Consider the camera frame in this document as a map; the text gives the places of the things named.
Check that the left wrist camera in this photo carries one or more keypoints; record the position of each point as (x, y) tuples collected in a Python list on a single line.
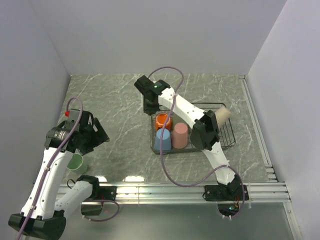
[(72, 115)]

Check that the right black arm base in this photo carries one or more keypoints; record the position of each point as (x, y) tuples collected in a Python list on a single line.
[(215, 193)]

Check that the blue plastic cup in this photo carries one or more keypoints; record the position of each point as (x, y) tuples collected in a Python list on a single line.
[(166, 140)]

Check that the light green plastic cup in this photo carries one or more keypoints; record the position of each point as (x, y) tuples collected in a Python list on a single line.
[(77, 164)]

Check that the orange mug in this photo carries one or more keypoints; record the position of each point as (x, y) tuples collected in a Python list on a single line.
[(160, 120)]

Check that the black wire dish rack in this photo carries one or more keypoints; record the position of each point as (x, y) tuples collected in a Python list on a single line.
[(225, 133)]

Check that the salmon plastic cup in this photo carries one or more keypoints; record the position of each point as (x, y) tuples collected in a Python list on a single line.
[(180, 136)]

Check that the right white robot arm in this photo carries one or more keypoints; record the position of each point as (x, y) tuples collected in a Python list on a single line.
[(204, 125)]

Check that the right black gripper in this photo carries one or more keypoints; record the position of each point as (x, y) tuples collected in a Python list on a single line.
[(150, 111)]

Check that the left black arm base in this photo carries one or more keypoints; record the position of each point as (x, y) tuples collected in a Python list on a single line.
[(107, 193)]

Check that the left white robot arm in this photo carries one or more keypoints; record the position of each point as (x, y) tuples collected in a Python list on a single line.
[(43, 216)]

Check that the beige plastic cup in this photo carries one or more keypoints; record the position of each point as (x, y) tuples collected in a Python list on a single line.
[(222, 115)]

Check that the aluminium mounting rail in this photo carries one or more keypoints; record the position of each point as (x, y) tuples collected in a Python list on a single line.
[(167, 193)]

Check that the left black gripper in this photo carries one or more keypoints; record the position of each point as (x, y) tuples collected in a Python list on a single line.
[(101, 137)]

